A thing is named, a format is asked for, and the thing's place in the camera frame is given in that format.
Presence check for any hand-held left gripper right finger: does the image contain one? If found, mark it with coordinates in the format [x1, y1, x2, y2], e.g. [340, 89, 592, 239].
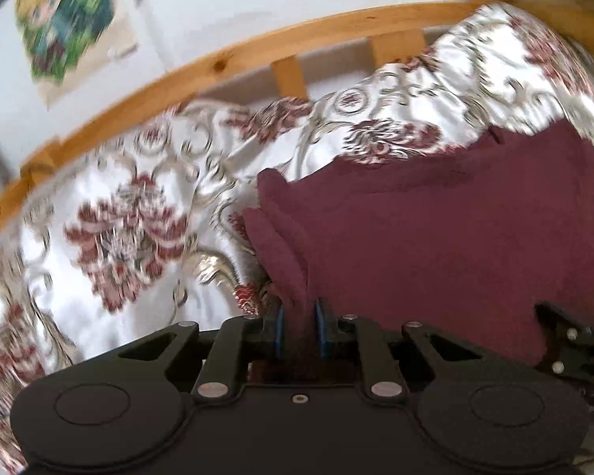
[314, 300, 480, 401]

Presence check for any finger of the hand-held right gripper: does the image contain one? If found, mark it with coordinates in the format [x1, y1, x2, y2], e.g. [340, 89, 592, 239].
[535, 301, 594, 377]

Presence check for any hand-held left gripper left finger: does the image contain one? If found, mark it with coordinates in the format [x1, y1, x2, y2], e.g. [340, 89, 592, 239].
[117, 300, 285, 403]

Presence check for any maroon long-sleeve sweater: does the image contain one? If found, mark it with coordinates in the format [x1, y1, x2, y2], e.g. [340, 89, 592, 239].
[242, 121, 594, 382]

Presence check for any white floral satin blanket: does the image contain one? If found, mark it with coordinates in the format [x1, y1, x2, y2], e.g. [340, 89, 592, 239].
[0, 2, 594, 475]

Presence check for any blond cartoon character poster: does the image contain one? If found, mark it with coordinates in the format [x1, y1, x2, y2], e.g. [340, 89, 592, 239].
[14, 0, 142, 107]

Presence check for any wooden bed frame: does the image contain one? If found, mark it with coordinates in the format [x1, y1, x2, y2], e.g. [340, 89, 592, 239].
[0, 0, 594, 258]

